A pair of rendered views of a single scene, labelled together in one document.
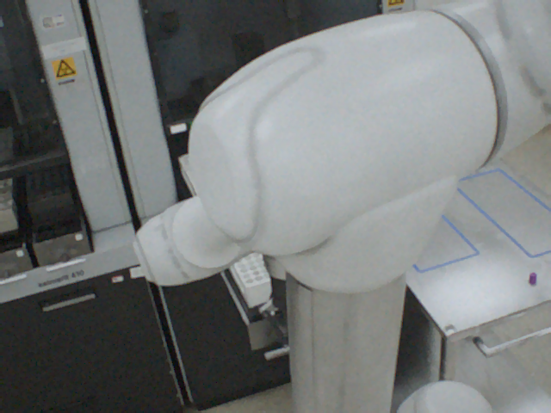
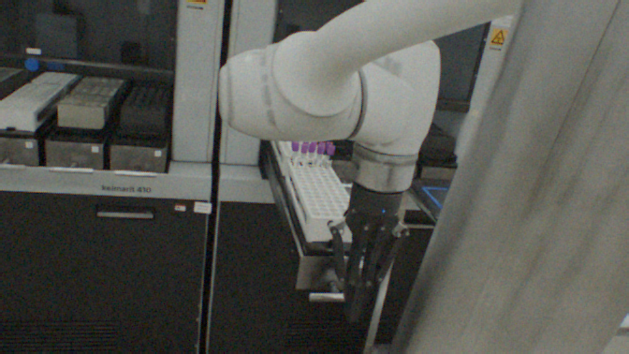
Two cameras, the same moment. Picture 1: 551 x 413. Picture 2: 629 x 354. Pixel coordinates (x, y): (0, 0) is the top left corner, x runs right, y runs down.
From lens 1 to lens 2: 0.49 m
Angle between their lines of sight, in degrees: 11
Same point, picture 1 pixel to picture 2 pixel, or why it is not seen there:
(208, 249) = (314, 81)
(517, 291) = not seen: hidden behind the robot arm
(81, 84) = (207, 15)
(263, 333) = (314, 272)
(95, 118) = (210, 51)
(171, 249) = (266, 78)
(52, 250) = (128, 157)
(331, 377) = not seen: outside the picture
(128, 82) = (250, 30)
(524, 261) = not seen: hidden behind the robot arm
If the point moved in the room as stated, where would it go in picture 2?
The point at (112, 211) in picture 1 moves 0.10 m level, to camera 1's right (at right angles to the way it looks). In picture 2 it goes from (197, 146) to (232, 152)
